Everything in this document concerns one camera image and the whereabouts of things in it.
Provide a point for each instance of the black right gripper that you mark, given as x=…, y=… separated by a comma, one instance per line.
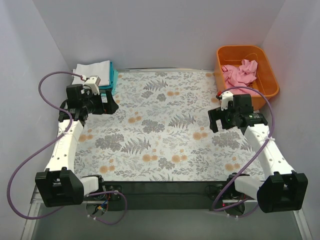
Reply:
x=219, y=118

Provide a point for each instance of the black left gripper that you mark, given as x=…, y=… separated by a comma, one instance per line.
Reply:
x=104, y=102

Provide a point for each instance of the pink t shirt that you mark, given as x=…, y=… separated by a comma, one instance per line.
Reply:
x=240, y=76

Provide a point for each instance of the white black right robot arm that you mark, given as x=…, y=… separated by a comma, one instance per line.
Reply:
x=283, y=189

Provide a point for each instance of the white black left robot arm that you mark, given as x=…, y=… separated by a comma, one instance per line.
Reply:
x=57, y=184

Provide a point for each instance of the floral patterned table mat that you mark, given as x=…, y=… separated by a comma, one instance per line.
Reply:
x=161, y=132

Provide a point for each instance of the orange plastic basket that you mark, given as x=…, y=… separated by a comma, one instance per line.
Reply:
x=265, y=83

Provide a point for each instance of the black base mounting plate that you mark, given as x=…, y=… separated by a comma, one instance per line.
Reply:
x=166, y=195

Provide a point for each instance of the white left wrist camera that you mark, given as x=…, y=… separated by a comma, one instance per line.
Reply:
x=92, y=83

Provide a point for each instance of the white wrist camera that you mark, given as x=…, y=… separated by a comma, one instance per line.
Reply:
x=224, y=97
x=92, y=83

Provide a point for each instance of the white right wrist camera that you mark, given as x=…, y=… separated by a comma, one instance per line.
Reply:
x=224, y=97

